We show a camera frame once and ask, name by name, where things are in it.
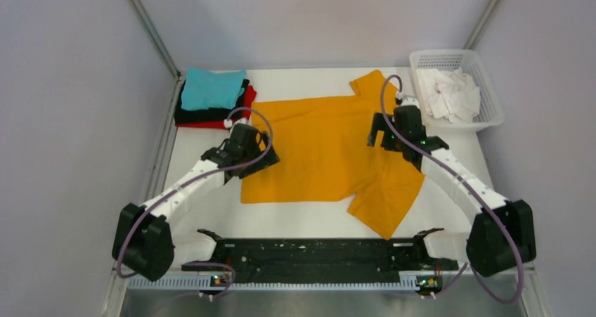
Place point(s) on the right aluminium frame post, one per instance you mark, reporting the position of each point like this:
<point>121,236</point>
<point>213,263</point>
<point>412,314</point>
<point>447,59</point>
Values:
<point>482,24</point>

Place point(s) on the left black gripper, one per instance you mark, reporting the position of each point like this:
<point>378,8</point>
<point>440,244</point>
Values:
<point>270,159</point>

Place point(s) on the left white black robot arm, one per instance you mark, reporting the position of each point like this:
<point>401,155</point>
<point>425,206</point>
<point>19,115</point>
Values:
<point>145,240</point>

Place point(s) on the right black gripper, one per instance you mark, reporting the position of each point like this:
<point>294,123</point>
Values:
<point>378,124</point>

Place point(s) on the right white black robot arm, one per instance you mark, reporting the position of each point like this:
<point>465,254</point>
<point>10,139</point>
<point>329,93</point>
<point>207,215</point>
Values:
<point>502,231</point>

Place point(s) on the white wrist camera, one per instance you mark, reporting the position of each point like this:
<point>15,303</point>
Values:
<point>404,101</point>
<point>228,124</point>

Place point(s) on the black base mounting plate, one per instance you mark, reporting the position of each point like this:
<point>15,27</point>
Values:
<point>321,261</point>

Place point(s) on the left side aluminium rail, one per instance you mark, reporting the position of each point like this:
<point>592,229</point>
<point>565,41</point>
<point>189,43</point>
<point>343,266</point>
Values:
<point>159,163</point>

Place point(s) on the folded teal t shirt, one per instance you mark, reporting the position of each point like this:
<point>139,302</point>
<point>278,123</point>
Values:
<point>205,89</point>

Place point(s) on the crumpled white t shirt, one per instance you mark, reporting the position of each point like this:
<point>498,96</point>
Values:
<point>449,95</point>

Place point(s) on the left aluminium frame post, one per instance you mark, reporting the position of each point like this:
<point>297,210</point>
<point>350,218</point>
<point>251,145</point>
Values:
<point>154,36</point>

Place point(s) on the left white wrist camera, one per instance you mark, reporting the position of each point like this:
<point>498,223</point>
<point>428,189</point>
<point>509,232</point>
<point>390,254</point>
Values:
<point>228,124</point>

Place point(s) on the white plastic basket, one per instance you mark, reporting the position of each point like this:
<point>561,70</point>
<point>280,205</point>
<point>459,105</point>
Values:
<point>490,114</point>

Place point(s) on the folded red t shirt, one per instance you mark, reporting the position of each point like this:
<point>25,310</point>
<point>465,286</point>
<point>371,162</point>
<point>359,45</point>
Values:
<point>249,99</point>

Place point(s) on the folded black t shirt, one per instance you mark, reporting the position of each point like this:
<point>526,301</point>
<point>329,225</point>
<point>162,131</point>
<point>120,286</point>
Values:
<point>182,116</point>

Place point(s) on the orange t shirt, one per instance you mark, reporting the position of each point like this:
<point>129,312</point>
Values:
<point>324,156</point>

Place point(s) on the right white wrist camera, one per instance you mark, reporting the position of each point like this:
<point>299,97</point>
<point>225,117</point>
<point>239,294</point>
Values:
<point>404,101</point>

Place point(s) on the white slotted cable duct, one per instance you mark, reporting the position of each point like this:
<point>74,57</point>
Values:
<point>203,282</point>

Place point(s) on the aluminium frame post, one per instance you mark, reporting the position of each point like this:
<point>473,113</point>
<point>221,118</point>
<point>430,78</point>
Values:
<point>482,24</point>
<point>154,36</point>

